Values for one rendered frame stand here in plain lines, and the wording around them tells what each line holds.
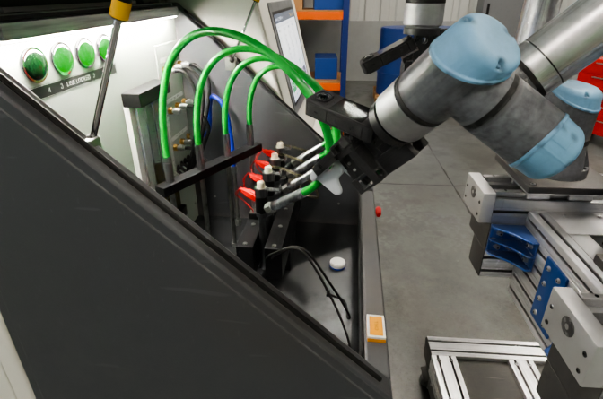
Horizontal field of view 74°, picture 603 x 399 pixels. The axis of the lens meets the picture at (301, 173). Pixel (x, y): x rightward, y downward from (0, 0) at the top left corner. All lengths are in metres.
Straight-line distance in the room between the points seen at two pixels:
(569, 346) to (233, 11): 1.01
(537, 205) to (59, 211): 1.07
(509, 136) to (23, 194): 0.56
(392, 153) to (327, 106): 0.11
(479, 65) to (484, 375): 1.45
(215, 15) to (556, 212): 1.03
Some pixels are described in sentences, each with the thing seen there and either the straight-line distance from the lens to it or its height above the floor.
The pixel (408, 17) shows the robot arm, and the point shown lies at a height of 1.43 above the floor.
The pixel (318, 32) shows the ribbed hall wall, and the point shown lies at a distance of 7.25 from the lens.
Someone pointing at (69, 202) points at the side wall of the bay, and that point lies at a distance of 0.56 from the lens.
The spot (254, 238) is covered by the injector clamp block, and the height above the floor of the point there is 0.98.
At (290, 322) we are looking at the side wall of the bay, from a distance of 0.56.
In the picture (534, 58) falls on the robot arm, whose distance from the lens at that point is 0.59.
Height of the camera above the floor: 1.48
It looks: 25 degrees down
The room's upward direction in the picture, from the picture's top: straight up
